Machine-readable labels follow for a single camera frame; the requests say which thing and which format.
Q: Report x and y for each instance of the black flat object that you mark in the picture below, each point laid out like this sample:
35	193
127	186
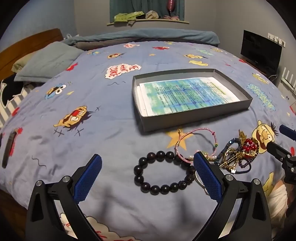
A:
9	148

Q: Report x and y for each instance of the cartoon printed bed cover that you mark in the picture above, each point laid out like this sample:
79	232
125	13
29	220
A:
104	139

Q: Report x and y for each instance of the silver bangle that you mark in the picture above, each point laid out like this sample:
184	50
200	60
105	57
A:
199	182

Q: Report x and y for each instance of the printed paper sheet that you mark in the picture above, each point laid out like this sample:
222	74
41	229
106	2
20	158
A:
185	95

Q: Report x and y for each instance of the green cloth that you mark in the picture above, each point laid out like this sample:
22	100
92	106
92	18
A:
127	16

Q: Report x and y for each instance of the wooden headboard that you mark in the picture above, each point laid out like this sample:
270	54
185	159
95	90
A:
23	44

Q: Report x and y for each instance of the grey-blue pillow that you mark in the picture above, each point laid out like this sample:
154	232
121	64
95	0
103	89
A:
46	62

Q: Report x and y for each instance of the pink cloth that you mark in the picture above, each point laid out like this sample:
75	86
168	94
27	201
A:
172	17

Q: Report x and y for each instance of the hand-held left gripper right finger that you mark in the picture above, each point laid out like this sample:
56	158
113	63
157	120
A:
208	178

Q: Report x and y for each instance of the white wall hook rack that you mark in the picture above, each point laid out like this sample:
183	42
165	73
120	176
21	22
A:
276	39

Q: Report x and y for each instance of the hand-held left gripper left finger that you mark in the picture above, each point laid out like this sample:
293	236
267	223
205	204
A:
89	179

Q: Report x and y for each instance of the teal curtain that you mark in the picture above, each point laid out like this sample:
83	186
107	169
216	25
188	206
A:
122	7

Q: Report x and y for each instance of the white router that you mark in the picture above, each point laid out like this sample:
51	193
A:
288	76

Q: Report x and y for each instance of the window sill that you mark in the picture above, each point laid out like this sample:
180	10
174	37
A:
161	21

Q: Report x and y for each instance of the black and white striped cushion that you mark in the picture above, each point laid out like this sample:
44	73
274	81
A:
11	92

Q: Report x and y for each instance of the teal blanket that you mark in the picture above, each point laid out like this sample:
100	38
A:
150	34

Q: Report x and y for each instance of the black monitor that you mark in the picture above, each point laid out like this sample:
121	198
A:
259	51

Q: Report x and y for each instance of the white garment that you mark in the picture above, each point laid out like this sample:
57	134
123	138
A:
276	199

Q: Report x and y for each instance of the beige cloth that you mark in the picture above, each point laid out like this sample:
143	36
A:
151	15

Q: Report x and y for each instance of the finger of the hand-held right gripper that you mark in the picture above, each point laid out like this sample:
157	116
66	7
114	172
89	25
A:
278	151
288	132

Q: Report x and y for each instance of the grey cardboard box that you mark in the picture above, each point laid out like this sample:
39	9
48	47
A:
185	118

